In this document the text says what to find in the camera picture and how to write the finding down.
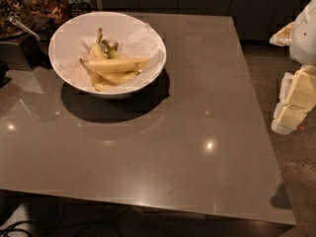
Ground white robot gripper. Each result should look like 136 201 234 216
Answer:
270 0 316 134

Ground lower yellow banana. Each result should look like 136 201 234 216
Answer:
98 71 139 85

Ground yellow banana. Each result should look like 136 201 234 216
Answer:
87 29 114 92
80 57 150 72
98 71 139 85

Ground top yellow banana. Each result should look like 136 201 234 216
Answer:
80 57 150 72

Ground white ceramic bowl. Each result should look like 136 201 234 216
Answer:
48 12 167 99

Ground left yellow banana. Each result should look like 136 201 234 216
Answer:
87 29 114 92

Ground glass jar of dried snacks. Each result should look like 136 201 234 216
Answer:
27 0 69 26

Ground glass jar of nuts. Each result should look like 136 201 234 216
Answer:
0 0 35 40

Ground metal scoop handle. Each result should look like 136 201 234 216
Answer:
9 16 40 40

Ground black cables under table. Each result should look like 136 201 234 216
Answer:
0 219 38 237

